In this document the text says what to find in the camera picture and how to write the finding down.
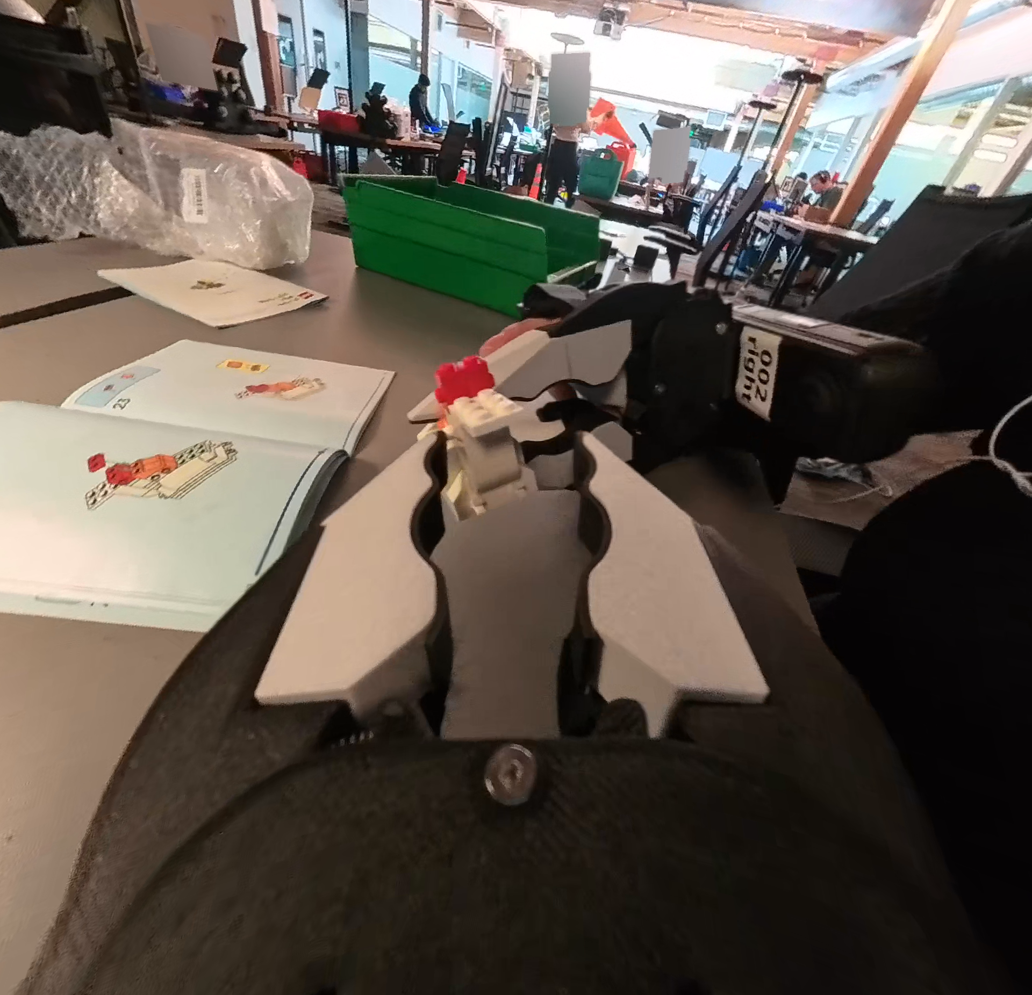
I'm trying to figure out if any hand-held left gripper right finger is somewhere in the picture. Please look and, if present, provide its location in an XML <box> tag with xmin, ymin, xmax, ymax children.
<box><xmin>574</xmin><ymin>431</ymin><xmax>772</xmax><ymax>740</ymax></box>

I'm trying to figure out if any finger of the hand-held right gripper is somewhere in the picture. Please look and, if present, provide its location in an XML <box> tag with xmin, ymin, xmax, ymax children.
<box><xmin>516</xmin><ymin>383</ymin><xmax>646</xmax><ymax>472</ymax></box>
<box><xmin>407</xmin><ymin>320</ymin><xmax>635</xmax><ymax>424</ymax></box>

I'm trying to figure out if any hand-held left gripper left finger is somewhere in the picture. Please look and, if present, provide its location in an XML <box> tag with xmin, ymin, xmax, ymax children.
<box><xmin>254</xmin><ymin>436</ymin><xmax>453</xmax><ymax>734</ymax></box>

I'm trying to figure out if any white lego model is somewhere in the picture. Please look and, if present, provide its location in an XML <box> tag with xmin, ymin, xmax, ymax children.
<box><xmin>418</xmin><ymin>357</ymin><xmax>540</xmax><ymax>521</ymax></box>

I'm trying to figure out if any person's right hand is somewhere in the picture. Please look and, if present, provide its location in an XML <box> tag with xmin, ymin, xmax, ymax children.
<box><xmin>490</xmin><ymin>316</ymin><xmax>559</xmax><ymax>349</ymax></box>

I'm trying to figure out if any green plastic bin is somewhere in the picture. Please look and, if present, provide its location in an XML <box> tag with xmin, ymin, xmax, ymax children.
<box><xmin>342</xmin><ymin>175</ymin><xmax>601</xmax><ymax>319</ymax></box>

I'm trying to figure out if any open light blue instruction booklet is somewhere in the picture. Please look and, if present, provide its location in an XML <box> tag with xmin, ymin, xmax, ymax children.
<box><xmin>0</xmin><ymin>338</ymin><xmax>396</xmax><ymax>633</ymax></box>

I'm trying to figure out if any white instruction booklet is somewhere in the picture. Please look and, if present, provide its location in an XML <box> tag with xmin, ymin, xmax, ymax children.
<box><xmin>97</xmin><ymin>257</ymin><xmax>330</xmax><ymax>329</ymax></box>

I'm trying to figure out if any clear plastic bag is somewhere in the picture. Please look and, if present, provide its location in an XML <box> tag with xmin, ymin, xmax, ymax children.
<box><xmin>113</xmin><ymin>120</ymin><xmax>314</xmax><ymax>271</ymax></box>

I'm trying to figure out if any bubble wrap sheet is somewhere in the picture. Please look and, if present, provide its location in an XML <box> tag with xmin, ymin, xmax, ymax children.
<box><xmin>0</xmin><ymin>128</ymin><xmax>162</xmax><ymax>242</ymax></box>

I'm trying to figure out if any white cable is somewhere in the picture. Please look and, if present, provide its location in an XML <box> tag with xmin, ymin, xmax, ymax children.
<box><xmin>971</xmin><ymin>394</ymin><xmax>1032</xmax><ymax>500</ymax></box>

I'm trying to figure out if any wooden post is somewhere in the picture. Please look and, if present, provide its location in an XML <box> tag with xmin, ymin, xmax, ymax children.
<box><xmin>830</xmin><ymin>0</ymin><xmax>980</xmax><ymax>206</ymax></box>

